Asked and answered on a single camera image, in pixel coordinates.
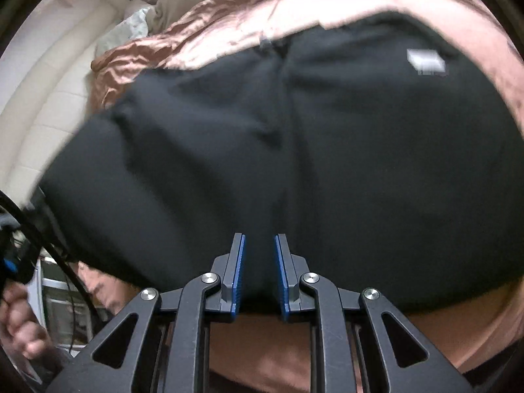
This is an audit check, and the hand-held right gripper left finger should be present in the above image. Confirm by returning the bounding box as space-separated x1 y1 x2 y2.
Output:
49 233 249 393

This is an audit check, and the cream upholstered headboard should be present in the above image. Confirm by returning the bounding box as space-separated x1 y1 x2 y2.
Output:
0 0 165 198

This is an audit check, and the light patterned pillow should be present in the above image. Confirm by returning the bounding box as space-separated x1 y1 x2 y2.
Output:
95 6 150 60

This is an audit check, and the brown duvet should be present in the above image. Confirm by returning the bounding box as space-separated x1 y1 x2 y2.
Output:
76 0 524 393

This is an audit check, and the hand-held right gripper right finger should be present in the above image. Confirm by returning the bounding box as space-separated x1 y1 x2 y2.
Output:
273 233 476 393

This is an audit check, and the black button shirt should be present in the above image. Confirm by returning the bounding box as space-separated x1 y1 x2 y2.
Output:
39 10 523 315

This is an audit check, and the thick black cable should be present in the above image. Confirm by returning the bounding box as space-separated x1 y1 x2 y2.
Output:
0 192 105 338

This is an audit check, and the person's left hand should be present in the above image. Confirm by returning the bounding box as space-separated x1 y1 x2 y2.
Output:
0 284 56 362

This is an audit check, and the white nightstand with drawer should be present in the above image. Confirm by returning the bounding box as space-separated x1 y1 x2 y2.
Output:
39 260 96 350

